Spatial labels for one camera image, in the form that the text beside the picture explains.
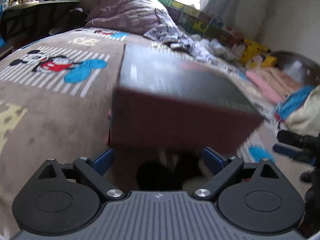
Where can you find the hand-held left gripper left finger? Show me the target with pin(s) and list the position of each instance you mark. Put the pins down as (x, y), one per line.
(103, 160)

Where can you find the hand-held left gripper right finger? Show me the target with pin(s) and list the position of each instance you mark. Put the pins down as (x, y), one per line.
(212, 160)

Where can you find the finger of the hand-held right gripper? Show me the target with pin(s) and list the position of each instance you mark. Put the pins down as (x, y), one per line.
(287, 151)
(292, 137)

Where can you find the dark red cardboard box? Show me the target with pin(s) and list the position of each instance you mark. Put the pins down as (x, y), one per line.
(175, 92)

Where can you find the blue cloth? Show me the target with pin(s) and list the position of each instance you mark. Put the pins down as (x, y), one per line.
(295, 100)

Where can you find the folded pink blanket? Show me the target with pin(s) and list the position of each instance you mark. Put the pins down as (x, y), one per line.
(270, 82)

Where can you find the cartoon mouse printed blanket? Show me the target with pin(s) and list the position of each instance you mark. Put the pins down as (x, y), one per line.
(50, 120)

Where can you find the dark wooden headboard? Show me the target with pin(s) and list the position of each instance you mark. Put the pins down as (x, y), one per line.
(297, 65)

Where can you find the yellow cartoon pillow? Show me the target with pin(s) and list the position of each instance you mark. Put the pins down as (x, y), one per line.
(265, 60)

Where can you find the white plastic bags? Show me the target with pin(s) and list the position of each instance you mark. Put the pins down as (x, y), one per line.
(217, 47)

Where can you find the colourful alphabet foam mat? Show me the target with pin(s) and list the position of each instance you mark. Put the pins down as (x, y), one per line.
(200, 22)

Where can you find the lavender patterned clothes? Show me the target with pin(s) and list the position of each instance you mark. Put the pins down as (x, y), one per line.
(165, 30)

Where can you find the purple quilt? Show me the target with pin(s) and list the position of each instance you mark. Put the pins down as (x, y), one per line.
(125, 10)

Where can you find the dark desk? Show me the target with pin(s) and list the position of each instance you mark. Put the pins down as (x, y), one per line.
(37, 12)

